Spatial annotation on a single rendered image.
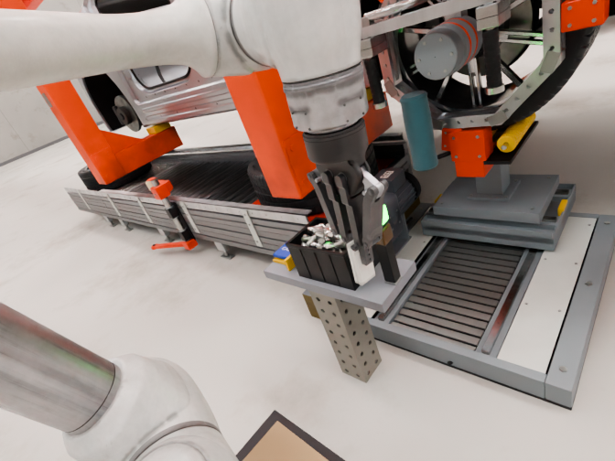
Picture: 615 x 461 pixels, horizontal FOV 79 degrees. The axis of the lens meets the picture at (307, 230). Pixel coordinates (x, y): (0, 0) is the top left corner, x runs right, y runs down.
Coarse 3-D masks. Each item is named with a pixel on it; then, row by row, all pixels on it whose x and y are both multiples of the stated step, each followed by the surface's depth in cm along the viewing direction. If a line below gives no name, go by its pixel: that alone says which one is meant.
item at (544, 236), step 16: (560, 192) 147; (432, 208) 167; (560, 208) 139; (432, 224) 161; (448, 224) 156; (464, 224) 151; (480, 224) 151; (496, 224) 148; (512, 224) 144; (528, 224) 140; (544, 224) 136; (560, 224) 136; (480, 240) 150; (496, 240) 146; (512, 240) 141; (528, 240) 137; (544, 240) 134
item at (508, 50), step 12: (528, 0) 113; (516, 12) 117; (528, 12) 115; (504, 24) 120; (516, 24) 118; (528, 24) 117; (516, 36) 120; (504, 48) 124; (516, 48) 122; (480, 60) 130; (504, 60) 126; (468, 72) 135; (480, 72) 133
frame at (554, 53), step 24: (384, 0) 120; (552, 0) 95; (552, 24) 97; (552, 48) 101; (384, 72) 134; (552, 72) 103; (528, 96) 110; (432, 120) 132; (456, 120) 127; (480, 120) 122; (504, 120) 117
